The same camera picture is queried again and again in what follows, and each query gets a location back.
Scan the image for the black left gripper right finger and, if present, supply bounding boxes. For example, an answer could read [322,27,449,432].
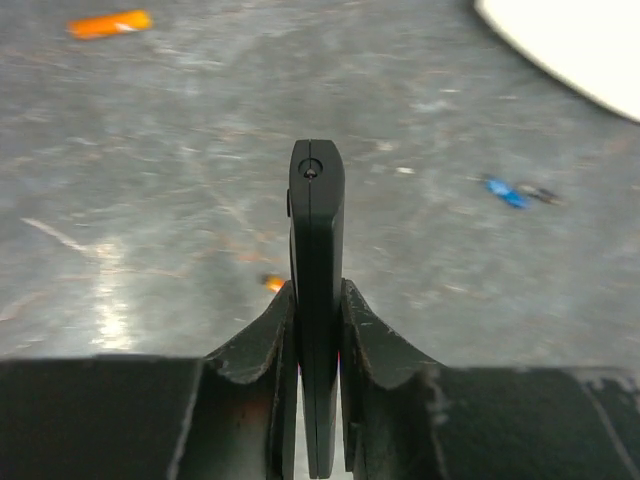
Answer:
[340,281,639,479]

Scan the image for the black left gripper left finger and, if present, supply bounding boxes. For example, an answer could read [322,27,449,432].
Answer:
[1,283,297,479]

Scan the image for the black remote control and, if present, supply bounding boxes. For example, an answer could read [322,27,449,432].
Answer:
[287,139,345,479]

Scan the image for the orange red battery upper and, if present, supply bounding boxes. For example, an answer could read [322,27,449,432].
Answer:
[259,274,286,294]

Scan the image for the blue battery far right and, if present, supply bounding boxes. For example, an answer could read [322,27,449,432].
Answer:
[483,176,529,209]

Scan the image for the orange battery near shelf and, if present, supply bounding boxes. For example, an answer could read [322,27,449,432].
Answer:
[67,10,153,40]

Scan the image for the white square plate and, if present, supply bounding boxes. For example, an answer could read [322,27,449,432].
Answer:
[474,1,639,123]

